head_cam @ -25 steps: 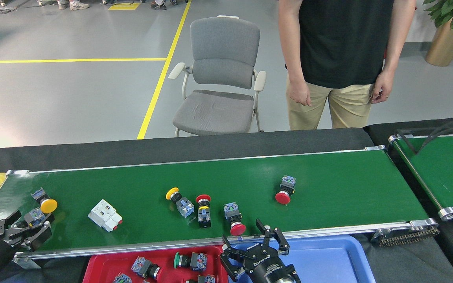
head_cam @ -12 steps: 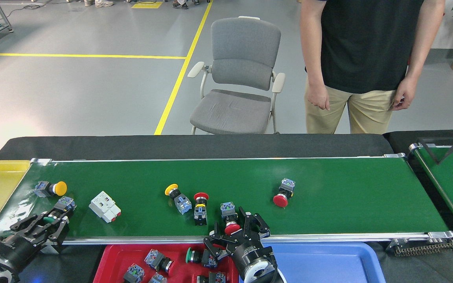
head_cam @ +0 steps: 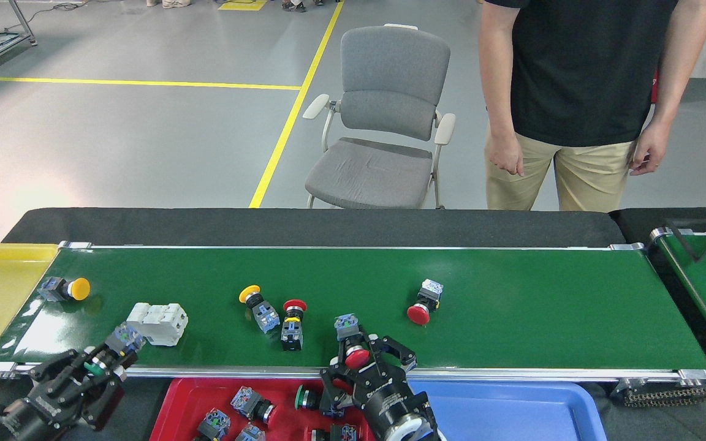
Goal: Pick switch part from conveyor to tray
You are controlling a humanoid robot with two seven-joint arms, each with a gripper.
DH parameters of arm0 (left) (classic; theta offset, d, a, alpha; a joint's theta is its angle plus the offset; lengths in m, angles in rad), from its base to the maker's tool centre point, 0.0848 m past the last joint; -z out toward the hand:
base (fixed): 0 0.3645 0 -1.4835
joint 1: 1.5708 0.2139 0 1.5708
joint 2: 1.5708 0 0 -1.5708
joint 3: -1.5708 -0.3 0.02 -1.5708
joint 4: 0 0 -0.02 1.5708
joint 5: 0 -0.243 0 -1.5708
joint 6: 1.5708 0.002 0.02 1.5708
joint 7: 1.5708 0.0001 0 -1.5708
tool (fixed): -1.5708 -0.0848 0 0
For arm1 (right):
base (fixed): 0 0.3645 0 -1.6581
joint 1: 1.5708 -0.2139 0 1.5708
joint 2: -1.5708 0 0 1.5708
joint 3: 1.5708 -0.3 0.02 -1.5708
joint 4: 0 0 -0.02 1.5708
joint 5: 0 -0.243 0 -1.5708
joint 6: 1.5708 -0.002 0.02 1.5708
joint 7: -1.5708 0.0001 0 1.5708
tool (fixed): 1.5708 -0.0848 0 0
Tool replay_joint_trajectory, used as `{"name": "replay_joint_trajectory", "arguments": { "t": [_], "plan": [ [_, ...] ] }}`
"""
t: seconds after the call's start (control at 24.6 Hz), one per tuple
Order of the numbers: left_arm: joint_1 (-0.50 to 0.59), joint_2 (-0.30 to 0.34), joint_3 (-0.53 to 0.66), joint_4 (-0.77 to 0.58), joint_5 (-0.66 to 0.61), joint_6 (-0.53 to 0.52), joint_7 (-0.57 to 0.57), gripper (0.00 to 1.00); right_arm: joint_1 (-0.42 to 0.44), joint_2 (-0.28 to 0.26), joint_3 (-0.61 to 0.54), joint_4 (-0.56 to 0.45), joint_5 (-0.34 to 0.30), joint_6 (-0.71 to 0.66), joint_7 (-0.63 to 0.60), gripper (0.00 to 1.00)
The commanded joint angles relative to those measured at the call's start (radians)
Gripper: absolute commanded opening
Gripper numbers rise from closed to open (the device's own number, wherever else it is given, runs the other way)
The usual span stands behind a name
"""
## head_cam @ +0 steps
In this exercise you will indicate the white circuit breaker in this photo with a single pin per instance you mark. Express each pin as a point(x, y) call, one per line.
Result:
point(157, 323)

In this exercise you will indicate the person's right forearm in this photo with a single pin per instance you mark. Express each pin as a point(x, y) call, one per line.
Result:
point(494, 79)

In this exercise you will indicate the yellow button switch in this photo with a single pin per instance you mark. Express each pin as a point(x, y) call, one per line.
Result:
point(78, 288)
point(265, 317)

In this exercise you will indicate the background person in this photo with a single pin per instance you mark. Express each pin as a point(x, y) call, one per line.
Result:
point(175, 3)
point(295, 6)

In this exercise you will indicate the blue plastic tray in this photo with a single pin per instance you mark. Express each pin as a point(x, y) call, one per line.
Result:
point(512, 416)

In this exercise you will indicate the green button switch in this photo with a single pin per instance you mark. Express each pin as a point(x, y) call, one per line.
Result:
point(126, 338)
point(250, 433)
point(215, 424)
point(307, 398)

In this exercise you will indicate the person's left hand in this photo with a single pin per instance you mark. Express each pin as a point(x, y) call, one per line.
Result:
point(652, 147)

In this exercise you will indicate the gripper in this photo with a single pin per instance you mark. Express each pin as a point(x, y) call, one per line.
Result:
point(40, 410)
point(390, 398)

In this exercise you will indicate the red mushroom button switch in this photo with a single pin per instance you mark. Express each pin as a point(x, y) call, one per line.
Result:
point(418, 314)
point(246, 399)
point(356, 357)

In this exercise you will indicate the person's right hand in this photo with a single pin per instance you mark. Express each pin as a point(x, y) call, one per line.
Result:
point(505, 153)

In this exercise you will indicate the red plastic tray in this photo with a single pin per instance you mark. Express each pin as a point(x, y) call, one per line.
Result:
point(181, 398)

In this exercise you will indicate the person's left forearm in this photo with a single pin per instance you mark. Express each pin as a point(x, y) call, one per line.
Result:
point(675, 73)

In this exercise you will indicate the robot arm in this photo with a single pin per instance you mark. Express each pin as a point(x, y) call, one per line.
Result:
point(407, 429)

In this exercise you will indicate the red button switch black body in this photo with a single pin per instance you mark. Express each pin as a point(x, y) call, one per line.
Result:
point(292, 334)

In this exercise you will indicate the long green conveyor belt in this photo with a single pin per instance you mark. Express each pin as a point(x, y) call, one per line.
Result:
point(512, 306)

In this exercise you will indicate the grey office chair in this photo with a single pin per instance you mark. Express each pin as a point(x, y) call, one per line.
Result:
point(371, 171)

